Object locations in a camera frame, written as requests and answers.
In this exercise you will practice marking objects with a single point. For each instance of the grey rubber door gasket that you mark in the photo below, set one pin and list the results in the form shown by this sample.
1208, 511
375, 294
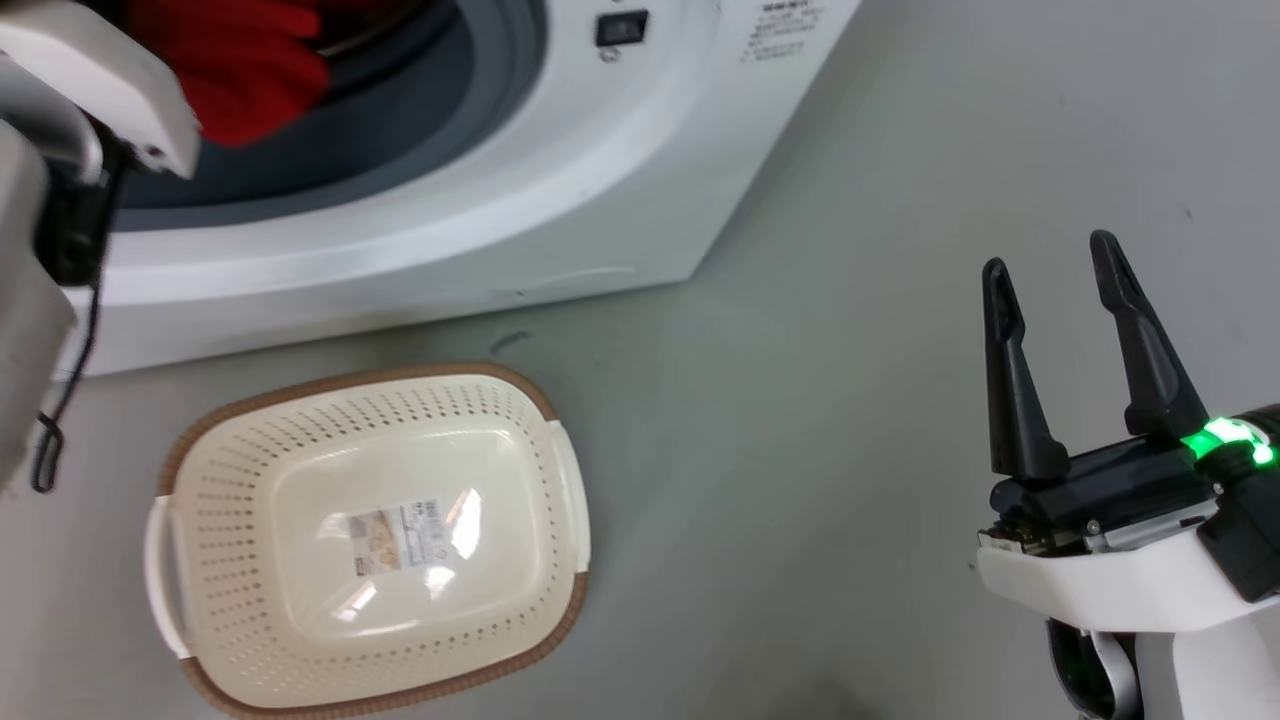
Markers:
400, 120

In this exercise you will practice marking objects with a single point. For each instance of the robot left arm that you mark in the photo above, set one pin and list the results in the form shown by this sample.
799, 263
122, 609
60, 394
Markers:
30, 330

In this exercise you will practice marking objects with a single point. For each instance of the red garment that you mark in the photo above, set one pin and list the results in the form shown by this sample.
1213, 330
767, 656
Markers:
240, 70

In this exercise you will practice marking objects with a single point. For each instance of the cream perforated laundry basket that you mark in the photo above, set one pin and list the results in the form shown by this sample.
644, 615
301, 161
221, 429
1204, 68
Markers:
300, 620

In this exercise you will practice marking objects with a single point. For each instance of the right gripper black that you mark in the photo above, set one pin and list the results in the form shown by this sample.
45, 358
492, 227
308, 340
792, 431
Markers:
1130, 485

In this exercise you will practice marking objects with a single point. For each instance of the white front-load washing machine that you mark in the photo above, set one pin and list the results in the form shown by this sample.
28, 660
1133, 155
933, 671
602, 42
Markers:
560, 190

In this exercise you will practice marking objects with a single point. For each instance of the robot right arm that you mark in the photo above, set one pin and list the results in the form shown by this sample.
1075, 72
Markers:
1250, 540

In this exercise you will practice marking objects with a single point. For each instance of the paper sticker in basket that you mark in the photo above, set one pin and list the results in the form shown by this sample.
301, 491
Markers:
395, 535

